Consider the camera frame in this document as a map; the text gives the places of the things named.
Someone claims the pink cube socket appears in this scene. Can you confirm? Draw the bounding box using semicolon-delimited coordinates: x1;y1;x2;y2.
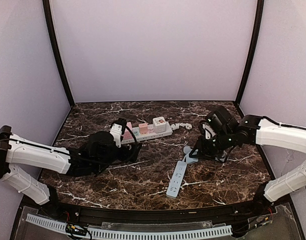
122;121;133;141

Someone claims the light blue power strip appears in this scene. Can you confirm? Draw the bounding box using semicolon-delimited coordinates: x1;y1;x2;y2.
166;160;188;199

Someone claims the pink usb charger plug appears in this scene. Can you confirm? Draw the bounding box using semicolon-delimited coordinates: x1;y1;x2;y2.
138;123;148;135

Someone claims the white multicolour power strip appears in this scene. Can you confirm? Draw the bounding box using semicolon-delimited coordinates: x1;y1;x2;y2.
131;121;173;142

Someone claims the white cube socket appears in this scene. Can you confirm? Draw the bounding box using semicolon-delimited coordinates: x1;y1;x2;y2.
152;116;167;134

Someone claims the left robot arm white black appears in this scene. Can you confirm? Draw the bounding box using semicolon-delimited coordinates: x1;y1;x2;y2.
0;124;142;208

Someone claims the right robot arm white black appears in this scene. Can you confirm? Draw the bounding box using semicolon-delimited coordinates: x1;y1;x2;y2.
189;105;306;204

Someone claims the small circuit board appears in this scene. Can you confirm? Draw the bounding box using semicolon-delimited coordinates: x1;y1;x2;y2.
65;223;88;236

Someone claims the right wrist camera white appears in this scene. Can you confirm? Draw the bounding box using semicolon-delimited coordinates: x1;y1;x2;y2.
198;120;217;140

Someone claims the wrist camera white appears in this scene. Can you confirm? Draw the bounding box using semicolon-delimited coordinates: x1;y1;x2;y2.
109;118;127;148
198;120;217;140

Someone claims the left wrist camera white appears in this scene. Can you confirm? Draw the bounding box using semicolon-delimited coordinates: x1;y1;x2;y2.
109;118;127;148

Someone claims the grey power strip cable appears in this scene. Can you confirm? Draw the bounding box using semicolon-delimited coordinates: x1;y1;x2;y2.
181;146;228;166

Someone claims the white power strip cable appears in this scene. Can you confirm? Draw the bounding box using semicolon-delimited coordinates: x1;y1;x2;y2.
170;121;194;131

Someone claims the black front rail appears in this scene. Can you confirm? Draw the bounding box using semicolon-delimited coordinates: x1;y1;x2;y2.
45;201;270;225

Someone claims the light blue cable duct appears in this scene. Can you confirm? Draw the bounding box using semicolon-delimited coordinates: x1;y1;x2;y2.
25;213;233;240

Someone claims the right black frame post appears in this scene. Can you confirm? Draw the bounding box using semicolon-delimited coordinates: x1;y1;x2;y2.
235;0;265;106

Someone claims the black frame post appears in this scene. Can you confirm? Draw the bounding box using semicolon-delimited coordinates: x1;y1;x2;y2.
42;0;75;108
235;0;265;106

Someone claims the left black frame post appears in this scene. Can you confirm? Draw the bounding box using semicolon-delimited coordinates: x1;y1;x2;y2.
42;0;75;108

